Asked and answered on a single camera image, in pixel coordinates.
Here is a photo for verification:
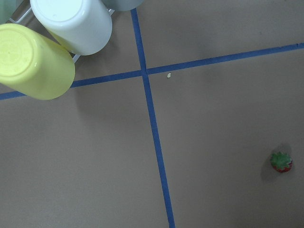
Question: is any white wire cup rack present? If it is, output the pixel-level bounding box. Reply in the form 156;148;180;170
6;0;115;64

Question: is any red strawberry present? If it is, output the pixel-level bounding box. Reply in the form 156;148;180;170
270;152;293;173

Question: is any white plastic cup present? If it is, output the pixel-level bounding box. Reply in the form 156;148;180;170
30;0;113;56

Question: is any yellow plastic cup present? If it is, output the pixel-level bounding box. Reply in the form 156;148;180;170
0;23;76;100

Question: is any grey plastic cup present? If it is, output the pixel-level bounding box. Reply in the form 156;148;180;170
102;0;144;11

